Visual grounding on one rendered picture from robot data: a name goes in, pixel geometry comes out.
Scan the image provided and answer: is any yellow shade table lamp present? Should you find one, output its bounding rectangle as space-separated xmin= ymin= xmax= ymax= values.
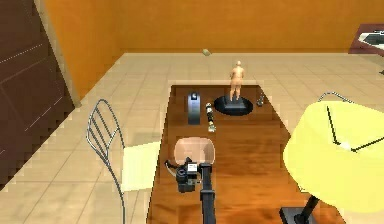
xmin=278 ymin=99 xmax=384 ymax=224

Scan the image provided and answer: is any brown wooden table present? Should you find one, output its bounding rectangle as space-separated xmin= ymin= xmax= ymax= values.
xmin=146 ymin=84 xmax=348 ymax=224

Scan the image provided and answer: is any blue grey remote control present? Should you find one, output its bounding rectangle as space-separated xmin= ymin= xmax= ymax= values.
xmin=186 ymin=91 xmax=202 ymax=126

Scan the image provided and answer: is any grey wire chair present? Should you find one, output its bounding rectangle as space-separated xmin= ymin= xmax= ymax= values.
xmin=317 ymin=91 xmax=355 ymax=105

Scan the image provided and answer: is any tan figure statue black base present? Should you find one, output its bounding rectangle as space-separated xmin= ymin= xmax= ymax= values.
xmin=213 ymin=60 xmax=254 ymax=117

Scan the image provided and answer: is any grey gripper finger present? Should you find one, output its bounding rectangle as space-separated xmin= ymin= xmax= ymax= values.
xmin=165 ymin=164 xmax=178 ymax=179
xmin=164 ymin=159 xmax=183 ymax=171

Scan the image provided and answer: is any wire chair with yellow seat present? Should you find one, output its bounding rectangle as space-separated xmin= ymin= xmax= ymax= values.
xmin=86 ymin=98 xmax=163 ymax=224

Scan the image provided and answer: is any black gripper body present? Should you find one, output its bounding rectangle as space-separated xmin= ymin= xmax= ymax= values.
xmin=175 ymin=165 xmax=202 ymax=194

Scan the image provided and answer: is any dark brown room door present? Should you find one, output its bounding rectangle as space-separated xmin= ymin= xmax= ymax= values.
xmin=0 ymin=0 xmax=76 ymax=192

